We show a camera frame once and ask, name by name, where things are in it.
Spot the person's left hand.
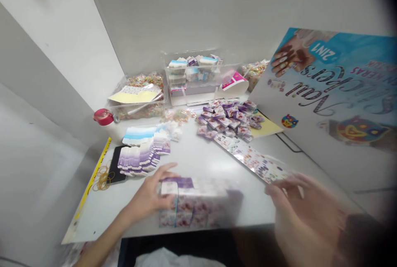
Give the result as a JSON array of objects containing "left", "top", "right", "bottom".
[{"left": 130, "top": 162, "right": 182, "bottom": 218}]

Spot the person's right hand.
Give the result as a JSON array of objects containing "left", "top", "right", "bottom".
[{"left": 264, "top": 172, "right": 353, "bottom": 267}]

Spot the block of purple floral boxes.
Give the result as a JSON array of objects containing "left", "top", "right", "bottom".
[{"left": 157, "top": 176, "right": 244, "bottom": 229}]

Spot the row of nail sticker sheets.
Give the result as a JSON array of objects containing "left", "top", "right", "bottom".
[{"left": 212, "top": 133, "right": 296, "bottom": 186}]

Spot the yellow paper sheet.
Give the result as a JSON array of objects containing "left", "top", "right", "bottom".
[{"left": 247, "top": 109, "right": 285, "bottom": 139}]

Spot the pile of small purple boxes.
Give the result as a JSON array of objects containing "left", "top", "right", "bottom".
[{"left": 196, "top": 99, "right": 265, "bottom": 143}]

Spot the dark bin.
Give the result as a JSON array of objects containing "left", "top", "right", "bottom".
[{"left": 117, "top": 226, "right": 281, "bottom": 267}]

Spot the large nail sticker poster board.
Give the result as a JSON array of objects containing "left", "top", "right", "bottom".
[{"left": 248, "top": 26, "right": 397, "bottom": 194}]

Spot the pink and white open carton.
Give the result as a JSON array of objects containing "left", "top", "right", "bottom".
[{"left": 216, "top": 71, "right": 251, "bottom": 101}]

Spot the clear bag of colourful bits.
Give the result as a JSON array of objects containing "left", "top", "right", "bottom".
[{"left": 241, "top": 58, "right": 271, "bottom": 91}]

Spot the heap of small white pieces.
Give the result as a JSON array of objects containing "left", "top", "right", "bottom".
[{"left": 163, "top": 122, "right": 185, "bottom": 142}]

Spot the heap of small clear packets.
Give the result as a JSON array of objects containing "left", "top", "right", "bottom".
[{"left": 160, "top": 108, "right": 195, "bottom": 126}]

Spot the clear bin of blue-white boxes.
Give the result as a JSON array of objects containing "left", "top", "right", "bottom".
[{"left": 160, "top": 48, "right": 243, "bottom": 107}]

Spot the white plastic bag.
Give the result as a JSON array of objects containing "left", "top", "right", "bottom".
[{"left": 134, "top": 246, "right": 201, "bottom": 267}]

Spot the pile of flat purple cartons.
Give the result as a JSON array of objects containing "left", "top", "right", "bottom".
[{"left": 119, "top": 125, "right": 172, "bottom": 178}]

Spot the clear tub of colourful bits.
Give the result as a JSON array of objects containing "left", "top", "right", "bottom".
[{"left": 106, "top": 72, "right": 167, "bottom": 121}]

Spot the black smartphone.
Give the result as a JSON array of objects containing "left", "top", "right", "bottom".
[{"left": 105, "top": 145, "right": 132, "bottom": 186}]

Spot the yellow sticker sheet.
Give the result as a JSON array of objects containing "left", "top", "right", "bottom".
[{"left": 108, "top": 83, "right": 163, "bottom": 104}]

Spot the bunch of tan rubber bands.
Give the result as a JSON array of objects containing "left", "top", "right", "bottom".
[{"left": 92, "top": 157, "right": 118, "bottom": 192}]

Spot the yellow strip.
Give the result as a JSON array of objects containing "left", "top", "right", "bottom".
[{"left": 74, "top": 138, "right": 113, "bottom": 221}]

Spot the black wire handle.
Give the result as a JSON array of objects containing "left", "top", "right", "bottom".
[{"left": 275, "top": 130, "right": 307, "bottom": 153}]

